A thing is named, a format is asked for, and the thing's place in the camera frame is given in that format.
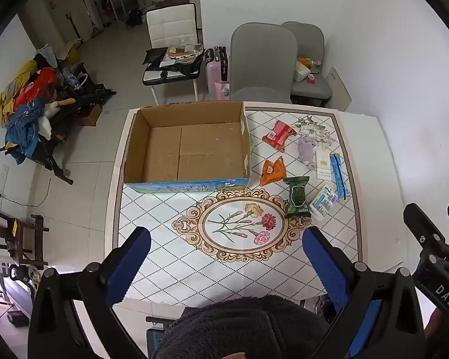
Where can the white plastic bag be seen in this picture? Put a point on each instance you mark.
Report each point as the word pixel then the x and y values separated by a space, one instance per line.
pixel 300 71

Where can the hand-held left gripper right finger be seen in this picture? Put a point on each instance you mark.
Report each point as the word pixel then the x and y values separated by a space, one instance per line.
pixel 325 265

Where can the white padded chair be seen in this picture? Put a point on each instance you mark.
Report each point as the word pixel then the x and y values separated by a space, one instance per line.
pixel 170 26

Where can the red cloth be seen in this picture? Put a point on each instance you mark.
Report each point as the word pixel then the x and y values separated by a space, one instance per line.
pixel 35 86

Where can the red snack packet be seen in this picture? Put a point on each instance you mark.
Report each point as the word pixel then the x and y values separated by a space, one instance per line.
pixel 278 134

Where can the floral printed tablecloth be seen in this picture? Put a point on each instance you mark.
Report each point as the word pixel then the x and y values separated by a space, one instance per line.
pixel 164 232

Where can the small brown cardboard box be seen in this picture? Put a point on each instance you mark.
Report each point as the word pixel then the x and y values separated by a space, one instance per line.
pixel 91 116

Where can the yellow cloth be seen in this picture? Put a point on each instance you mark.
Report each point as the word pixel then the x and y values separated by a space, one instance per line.
pixel 7 101

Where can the dark fleece clothing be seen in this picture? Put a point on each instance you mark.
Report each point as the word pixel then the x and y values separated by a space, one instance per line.
pixel 243 325

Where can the grey fabric chair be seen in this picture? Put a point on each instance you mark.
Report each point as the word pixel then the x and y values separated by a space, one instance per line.
pixel 310 37
pixel 262 56

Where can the green wet wipes packet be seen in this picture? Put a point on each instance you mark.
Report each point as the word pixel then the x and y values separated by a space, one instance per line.
pixel 297 196

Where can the silver floral packet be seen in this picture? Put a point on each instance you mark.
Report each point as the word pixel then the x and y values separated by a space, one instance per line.
pixel 314 127

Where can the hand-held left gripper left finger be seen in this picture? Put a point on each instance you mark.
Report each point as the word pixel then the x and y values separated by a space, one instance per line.
pixel 129 265

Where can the beige board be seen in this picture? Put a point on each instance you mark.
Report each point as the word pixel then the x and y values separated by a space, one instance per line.
pixel 339 89

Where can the small red white box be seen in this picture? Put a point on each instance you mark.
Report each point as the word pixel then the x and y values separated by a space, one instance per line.
pixel 311 79

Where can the blue garment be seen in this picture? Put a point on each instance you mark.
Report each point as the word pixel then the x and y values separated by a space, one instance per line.
pixel 22 127

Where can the black backpack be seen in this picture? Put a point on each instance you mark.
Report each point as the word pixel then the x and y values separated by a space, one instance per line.
pixel 134 18

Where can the small pink paper bag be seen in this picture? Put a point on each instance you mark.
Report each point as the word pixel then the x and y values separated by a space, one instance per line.
pixel 222 89

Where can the white flat carton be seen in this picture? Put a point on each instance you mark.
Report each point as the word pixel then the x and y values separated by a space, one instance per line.
pixel 323 164

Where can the white blue tissue packet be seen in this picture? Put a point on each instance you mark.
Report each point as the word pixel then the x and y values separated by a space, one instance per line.
pixel 323 200

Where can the white plush toy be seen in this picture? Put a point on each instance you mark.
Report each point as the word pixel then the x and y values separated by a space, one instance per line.
pixel 50 114

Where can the black folding rack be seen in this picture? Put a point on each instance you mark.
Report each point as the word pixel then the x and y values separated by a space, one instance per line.
pixel 56 164

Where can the pink suitcase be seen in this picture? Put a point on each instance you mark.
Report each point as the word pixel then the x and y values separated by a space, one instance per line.
pixel 217 63

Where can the orange triangular packet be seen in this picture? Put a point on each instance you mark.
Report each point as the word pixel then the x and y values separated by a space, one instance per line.
pixel 273 170

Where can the open cardboard box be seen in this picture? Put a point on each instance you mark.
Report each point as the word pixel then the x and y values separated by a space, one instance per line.
pixel 194 149

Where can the black bag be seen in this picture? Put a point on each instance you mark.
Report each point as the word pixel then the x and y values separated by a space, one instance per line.
pixel 179 66

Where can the dark wooden chair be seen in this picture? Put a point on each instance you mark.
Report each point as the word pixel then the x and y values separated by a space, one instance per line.
pixel 20 239

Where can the long blue packet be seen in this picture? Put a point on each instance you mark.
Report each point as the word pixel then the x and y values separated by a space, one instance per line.
pixel 338 175

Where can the person's right forearm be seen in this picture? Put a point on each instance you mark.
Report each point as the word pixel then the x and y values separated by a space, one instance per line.
pixel 434 325

